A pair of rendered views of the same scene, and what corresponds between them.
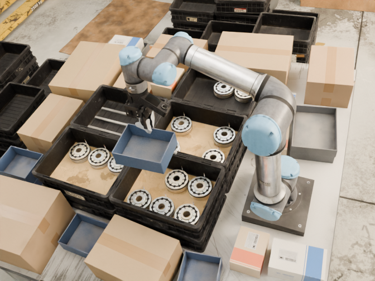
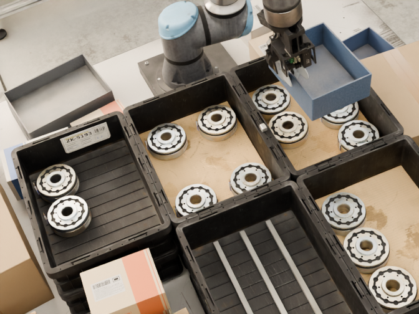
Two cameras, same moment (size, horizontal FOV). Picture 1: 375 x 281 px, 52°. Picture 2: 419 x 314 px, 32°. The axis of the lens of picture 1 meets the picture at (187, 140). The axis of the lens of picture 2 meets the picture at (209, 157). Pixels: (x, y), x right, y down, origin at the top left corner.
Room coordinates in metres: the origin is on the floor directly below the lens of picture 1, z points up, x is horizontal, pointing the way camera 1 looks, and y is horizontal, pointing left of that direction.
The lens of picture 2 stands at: (1.96, 0.76, 2.29)
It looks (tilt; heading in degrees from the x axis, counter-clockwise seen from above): 51 degrees down; 225
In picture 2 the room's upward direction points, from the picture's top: 10 degrees counter-clockwise
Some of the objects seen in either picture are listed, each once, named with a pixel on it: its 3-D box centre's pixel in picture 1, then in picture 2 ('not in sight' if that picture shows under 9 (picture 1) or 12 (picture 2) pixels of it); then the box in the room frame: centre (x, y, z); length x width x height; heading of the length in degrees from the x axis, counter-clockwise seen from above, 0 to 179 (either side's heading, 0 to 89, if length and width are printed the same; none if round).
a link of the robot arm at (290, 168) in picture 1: (282, 174); (182, 30); (0.85, -0.35, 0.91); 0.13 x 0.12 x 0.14; 142
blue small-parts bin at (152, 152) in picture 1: (145, 148); (318, 70); (0.96, 0.16, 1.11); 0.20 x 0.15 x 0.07; 62
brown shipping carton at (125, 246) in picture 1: (136, 259); (412, 106); (0.67, 0.29, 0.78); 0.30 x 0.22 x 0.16; 56
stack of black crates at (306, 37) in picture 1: (282, 52); not in sight; (2.26, -0.81, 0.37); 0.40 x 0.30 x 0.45; 62
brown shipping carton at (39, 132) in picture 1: (56, 126); not in sight; (1.50, 0.67, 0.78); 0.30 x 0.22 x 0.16; 149
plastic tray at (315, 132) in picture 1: (314, 129); (58, 97); (1.16, -0.60, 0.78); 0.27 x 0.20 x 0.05; 159
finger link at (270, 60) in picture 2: not in sight; (277, 57); (1.05, 0.12, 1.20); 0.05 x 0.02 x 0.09; 150
